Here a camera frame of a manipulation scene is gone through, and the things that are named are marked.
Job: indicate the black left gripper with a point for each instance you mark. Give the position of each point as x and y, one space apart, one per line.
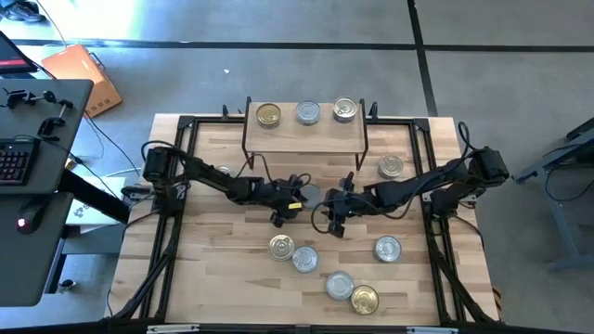
287 195

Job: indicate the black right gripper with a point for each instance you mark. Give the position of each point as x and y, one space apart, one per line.
345 201

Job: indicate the grey lid green label can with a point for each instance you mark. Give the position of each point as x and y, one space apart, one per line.
312 197
308 112

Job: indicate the silver lid albacore tuna can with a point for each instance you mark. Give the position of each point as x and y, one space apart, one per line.
305 259
339 285
387 248

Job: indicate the gold lid tuna can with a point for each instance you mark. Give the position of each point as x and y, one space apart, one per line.
268 115
364 299

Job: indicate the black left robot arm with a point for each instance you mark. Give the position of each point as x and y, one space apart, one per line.
209 178

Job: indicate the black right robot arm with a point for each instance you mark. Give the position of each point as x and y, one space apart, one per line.
417 183

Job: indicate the wooden shelf black metal legs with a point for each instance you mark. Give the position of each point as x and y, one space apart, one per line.
325 141

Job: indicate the white box with logo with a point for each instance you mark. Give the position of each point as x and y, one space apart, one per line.
93 227

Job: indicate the grey metal stand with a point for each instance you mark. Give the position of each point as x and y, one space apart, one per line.
566 232

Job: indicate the black desk caster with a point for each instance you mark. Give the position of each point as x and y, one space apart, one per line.
68 284

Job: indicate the orange cardboard box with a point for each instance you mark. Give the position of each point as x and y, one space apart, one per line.
81 74

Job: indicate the black desk clamp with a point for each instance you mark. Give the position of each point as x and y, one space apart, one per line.
17 98
48 124

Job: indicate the black computer mouse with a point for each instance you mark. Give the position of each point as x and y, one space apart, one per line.
30 215

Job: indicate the black office desk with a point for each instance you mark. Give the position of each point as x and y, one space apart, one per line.
32 278

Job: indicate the black backlit keyboard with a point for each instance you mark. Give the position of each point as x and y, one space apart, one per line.
16 162

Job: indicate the black computer monitor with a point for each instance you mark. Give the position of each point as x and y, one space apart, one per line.
11 58

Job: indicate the person's shoe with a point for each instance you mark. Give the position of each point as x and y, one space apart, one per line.
23 11

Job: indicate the black frame clamp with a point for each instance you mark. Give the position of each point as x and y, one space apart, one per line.
372 110
225 111

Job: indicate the black aluminium rig frame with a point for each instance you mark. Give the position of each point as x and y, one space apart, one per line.
213 121

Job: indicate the white table edge bracket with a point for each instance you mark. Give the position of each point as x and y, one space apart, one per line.
171 329
431 330

